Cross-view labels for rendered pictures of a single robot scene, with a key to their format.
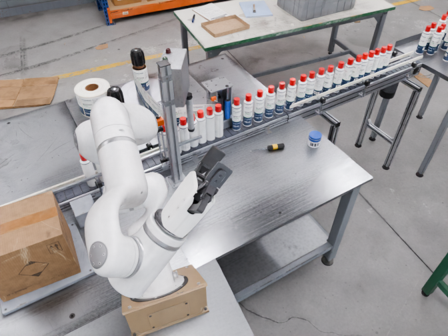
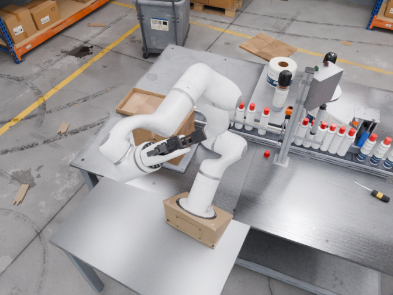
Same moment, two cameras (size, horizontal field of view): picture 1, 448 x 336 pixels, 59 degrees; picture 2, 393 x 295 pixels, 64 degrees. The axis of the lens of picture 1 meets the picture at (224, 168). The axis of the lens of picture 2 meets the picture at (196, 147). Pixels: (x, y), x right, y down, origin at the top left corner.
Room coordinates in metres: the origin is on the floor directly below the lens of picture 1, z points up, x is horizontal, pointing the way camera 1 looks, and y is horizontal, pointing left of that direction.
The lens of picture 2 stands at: (0.21, -0.41, 2.37)
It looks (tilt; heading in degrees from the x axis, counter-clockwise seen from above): 49 degrees down; 52
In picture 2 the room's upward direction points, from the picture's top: straight up
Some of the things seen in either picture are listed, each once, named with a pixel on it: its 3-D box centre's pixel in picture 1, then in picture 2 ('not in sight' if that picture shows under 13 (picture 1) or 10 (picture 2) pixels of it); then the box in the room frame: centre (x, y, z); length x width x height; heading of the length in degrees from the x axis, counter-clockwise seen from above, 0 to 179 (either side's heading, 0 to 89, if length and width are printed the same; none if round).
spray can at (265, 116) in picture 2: not in sight; (264, 121); (1.43, 0.46, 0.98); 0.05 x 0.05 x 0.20
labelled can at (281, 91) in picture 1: (280, 98); not in sight; (1.90, -0.33, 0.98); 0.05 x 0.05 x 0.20
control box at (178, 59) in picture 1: (174, 77); (318, 86); (1.48, 0.22, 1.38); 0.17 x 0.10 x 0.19; 176
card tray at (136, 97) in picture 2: not in sight; (143, 103); (0.99, 1.21, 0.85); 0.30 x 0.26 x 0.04; 121
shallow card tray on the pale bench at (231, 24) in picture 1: (225, 25); not in sight; (3.18, -0.01, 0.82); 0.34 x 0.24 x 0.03; 120
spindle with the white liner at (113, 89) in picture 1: (119, 112); (281, 90); (1.70, 0.56, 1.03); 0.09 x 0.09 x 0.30
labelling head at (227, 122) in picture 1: (217, 105); (358, 130); (1.79, 0.03, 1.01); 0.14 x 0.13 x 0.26; 121
